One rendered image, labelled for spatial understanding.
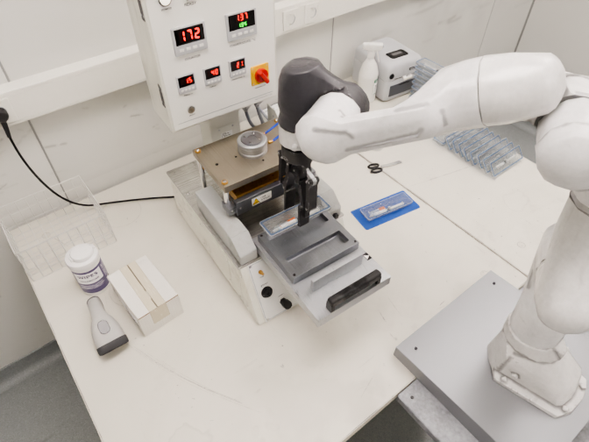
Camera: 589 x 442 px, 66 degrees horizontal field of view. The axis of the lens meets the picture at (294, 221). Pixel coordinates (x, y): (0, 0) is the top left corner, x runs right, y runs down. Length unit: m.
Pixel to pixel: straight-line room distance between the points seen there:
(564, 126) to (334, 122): 0.34
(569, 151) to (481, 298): 0.72
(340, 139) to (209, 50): 0.52
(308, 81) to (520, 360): 0.78
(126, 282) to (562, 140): 1.07
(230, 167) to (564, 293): 0.78
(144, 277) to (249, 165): 0.43
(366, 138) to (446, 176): 1.03
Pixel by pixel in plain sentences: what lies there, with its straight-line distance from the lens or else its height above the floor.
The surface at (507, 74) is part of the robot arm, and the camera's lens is 0.76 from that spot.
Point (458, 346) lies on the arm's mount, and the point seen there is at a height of 0.80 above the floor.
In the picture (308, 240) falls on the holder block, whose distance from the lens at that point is 1.14.
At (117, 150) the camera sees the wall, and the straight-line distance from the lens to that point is 1.72.
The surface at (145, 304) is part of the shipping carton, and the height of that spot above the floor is 0.84.
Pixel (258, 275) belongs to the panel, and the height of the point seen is 0.89.
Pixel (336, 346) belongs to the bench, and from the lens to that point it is 1.26.
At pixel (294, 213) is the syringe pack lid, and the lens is 1.14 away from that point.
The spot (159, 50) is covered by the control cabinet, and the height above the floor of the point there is 1.38.
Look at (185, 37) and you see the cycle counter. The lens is 1.15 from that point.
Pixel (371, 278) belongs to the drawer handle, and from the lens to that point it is 1.07.
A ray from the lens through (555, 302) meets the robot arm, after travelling 0.94.
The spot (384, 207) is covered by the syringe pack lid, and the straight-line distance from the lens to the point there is 1.57.
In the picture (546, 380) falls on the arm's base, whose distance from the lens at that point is 1.20.
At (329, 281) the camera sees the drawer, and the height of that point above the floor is 0.97.
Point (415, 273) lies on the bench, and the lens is 1.43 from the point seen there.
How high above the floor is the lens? 1.86
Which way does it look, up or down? 47 degrees down
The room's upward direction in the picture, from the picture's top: straight up
